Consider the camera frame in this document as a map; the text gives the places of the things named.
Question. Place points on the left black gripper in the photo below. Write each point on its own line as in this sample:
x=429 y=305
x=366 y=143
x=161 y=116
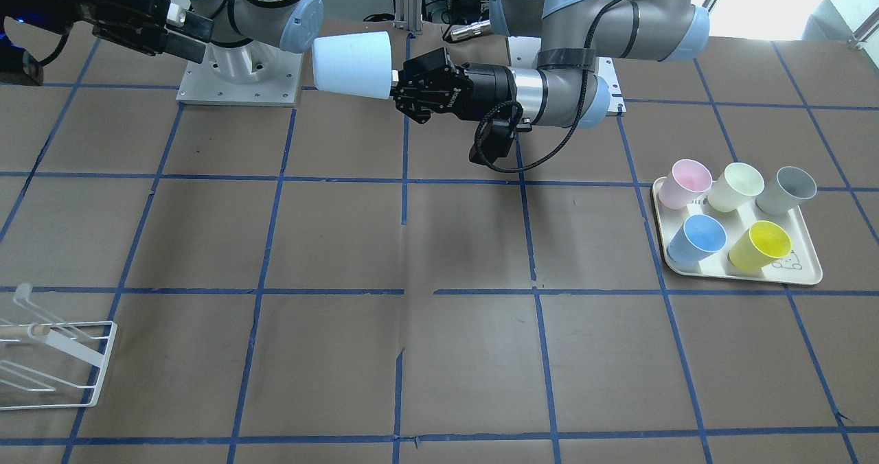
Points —
x=486 y=88

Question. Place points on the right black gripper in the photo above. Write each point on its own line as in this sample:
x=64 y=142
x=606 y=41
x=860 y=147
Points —
x=103 y=12

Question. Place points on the light blue cup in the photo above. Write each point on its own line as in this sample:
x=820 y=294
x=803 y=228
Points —
x=353 y=64

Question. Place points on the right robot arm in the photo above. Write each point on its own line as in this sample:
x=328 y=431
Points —
x=289 y=25

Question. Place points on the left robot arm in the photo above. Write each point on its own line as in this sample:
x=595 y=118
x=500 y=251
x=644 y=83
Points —
x=559 y=86

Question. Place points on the pink cup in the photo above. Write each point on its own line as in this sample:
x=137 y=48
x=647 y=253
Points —
x=688 y=180

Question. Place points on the pale green cup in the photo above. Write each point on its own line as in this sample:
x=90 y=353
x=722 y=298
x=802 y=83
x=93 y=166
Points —
x=738 y=184

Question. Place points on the yellow cup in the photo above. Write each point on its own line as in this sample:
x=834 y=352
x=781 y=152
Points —
x=764 y=243

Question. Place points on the grey cup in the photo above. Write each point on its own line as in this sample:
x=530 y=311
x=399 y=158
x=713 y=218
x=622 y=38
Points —
x=790 y=188

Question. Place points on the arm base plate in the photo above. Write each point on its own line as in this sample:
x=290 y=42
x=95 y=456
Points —
x=254 y=74
x=522 y=51

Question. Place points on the aluminium frame post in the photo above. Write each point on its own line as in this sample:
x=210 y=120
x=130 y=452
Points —
x=410 y=1

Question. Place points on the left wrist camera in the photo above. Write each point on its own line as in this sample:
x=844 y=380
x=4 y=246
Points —
x=496 y=132

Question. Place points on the white wire cup rack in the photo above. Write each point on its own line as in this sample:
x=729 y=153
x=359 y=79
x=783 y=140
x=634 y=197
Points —
x=50 y=363

